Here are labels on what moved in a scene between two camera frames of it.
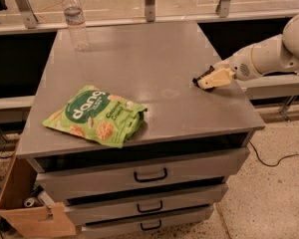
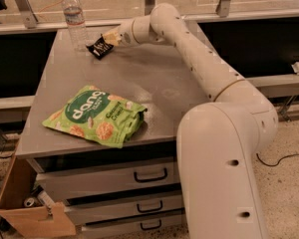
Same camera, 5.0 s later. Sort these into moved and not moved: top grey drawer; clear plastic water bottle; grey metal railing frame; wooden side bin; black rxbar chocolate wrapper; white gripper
Moved: white gripper; black rxbar chocolate wrapper
Not moved: wooden side bin; grey metal railing frame; clear plastic water bottle; top grey drawer
